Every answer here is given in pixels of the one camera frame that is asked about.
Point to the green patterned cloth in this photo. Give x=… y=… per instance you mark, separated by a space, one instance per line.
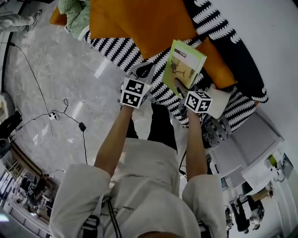
x=75 y=16

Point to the white paper sheet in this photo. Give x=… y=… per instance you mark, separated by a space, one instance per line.
x=257 y=179

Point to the person's black trousers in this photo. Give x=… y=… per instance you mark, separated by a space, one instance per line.
x=163 y=125

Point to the person's left forearm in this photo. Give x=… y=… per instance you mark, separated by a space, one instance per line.
x=114 y=141

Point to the person's right forearm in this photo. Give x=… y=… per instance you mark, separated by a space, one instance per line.
x=195 y=144

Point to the large orange cushion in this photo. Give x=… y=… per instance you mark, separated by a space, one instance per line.
x=144 y=23

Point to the white power strip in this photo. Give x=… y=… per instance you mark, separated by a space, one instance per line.
x=52 y=116

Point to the black white floral cloth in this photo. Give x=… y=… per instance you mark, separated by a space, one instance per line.
x=214 y=132

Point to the black stand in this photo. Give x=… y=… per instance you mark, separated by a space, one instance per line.
x=10 y=125

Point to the person's white t-shirt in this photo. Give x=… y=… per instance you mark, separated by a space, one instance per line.
x=144 y=186

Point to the green book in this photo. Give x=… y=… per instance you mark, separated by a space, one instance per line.
x=182 y=66

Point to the white pillow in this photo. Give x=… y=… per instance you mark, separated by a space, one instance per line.
x=220 y=102

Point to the small orange cushion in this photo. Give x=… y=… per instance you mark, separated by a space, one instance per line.
x=216 y=67

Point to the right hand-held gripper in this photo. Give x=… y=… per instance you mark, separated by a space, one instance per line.
x=198 y=101

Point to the grey side table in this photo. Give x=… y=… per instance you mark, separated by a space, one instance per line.
x=251 y=139

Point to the black power adapter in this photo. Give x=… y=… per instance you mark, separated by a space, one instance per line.
x=82 y=126

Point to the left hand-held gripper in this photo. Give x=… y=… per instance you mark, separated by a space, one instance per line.
x=135 y=93

